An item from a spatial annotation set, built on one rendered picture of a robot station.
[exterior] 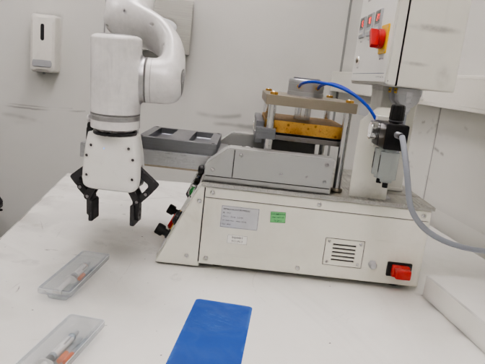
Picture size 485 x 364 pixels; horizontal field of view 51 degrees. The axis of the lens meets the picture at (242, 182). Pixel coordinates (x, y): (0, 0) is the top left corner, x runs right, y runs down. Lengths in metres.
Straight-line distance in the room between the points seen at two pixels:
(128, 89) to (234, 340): 0.43
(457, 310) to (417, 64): 0.45
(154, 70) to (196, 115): 1.76
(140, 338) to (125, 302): 0.12
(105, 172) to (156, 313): 0.26
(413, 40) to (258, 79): 1.68
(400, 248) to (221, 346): 0.45
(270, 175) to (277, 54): 1.70
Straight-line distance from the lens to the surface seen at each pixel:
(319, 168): 1.00
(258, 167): 0.99
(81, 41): 2.64
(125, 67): 0.86
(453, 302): 1.00
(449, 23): 1.04
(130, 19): 0.97
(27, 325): 0.83
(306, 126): 1.04
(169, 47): 0.90
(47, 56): 2.56
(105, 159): 0.90
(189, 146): 1.05
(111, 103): 0.87
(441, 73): 1.04
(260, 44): 2.63
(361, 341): 0.86
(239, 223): 1.00
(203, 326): 0.83
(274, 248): 1.02
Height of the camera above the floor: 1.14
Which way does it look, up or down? 12 degrees down
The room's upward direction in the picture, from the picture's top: 7 degrees clockwise
